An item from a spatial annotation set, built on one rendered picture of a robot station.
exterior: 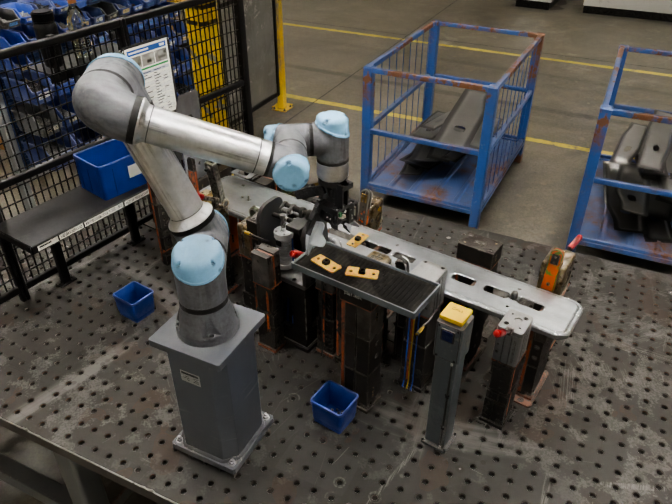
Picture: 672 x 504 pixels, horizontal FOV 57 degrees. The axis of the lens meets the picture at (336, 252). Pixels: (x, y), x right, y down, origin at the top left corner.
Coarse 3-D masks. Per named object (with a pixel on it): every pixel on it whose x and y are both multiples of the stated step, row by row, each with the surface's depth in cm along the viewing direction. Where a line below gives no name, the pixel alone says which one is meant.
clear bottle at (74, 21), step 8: (72, 0) 212; (72, 8) 213; (72, 16) 213; (80, 16) 215; (72, 24) 215; (80, 24) 215; (80, 40) 218; (88, 40) 220; (80, 56) 221; (88, 56) 222
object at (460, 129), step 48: (432, 48) 457; (528, 48) 394; (432, 96) 479; (480, 96) 442; (528, 96) 431; (432, 144) 369; (480, 144) 355; (384, 192) 402; (432, 192) 401; (480, 192) 371
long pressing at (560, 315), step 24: (240, 192) 229; (264, 192) 229; (240, 216) 215; (336, 240) 202; (384, 240) 203; (456, 264) 192; (456, 288) 182; (480, 288) 182; (504, 288) 182; (528, 288) 182; (504, 312) 173; (528, 312) 173; (552, 312) 173; (576, 312) 174; (552, 336) 166
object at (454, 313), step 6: (450, 306) 150; (456, 306) 150; (462, 306) 150; (444, 312) 149; (450, 312) 149; (456, 312) 149; (462, 312) 149; (468, 312) 149; (444, 318) 148; (450, 318) 147; (456, 318) 147; (462, 318) 147; (468, 318) 148; (456, 324) 146; (462, 324) 146
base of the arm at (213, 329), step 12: (228, 300) 149; (180, 312) 147; (192, 312) 144; (204, 312) 144; (216, 312) 145; (228, 312) 148; (180, 324) 148; (192, 324) 145; (204, 324) 145; (216, 324) 146; (228, 324) 148; (180, 336) 149; (192, 336) 146; (204, 336) 146; (216, 336) 147; (228, 336) 149
